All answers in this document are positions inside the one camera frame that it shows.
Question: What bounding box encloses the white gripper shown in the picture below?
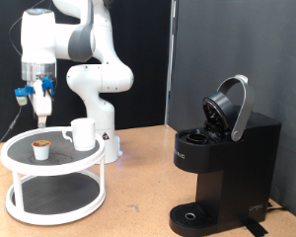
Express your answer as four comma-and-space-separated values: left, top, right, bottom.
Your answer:
30, 78, 53, 129

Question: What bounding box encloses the white mug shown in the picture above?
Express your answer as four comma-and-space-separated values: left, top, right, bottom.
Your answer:
62, 118, 97, 152

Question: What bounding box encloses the black Keurig coffee machine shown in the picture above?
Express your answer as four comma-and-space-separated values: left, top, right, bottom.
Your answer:
169, 74, 282, 237

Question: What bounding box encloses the white two-tier turntable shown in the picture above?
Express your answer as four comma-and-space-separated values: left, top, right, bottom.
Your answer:
0, 126, 107, 226

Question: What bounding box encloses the black curtain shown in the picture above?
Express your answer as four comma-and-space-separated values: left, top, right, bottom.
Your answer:
0, 0, 173, 144

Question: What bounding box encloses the grey partition panel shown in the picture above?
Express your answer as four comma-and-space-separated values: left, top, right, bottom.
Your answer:
169, 0, 296, 223

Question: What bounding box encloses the black tape strip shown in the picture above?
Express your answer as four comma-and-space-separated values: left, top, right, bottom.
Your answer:
242, 217, 269, 237

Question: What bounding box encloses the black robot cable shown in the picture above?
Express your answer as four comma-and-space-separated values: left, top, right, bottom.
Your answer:
0, 0, 57, 156

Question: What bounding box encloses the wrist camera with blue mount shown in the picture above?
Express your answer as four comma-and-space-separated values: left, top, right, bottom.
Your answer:
14, 85, 35, 107

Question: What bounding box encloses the grey metal post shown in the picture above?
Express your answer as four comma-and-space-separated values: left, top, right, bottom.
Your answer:
164, 0, 180, 126

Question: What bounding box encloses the black power cord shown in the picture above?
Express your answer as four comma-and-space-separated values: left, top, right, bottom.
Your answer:
265, 200, 289, 213

